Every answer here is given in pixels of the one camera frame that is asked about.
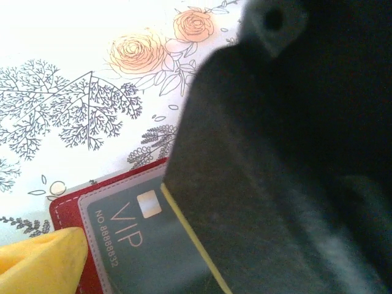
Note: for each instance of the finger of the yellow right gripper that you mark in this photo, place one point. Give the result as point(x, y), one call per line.
point(245, 183)

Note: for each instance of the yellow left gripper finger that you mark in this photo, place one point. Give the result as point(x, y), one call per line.
point(39, 263)

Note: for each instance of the red leather card holder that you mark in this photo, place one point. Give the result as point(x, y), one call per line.
point(65, 211)

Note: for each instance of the black VIP card 88888832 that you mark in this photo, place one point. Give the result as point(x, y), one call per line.
point(147, 260)

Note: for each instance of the floral tablecloth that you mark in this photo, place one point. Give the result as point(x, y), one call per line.
point(76, 92)

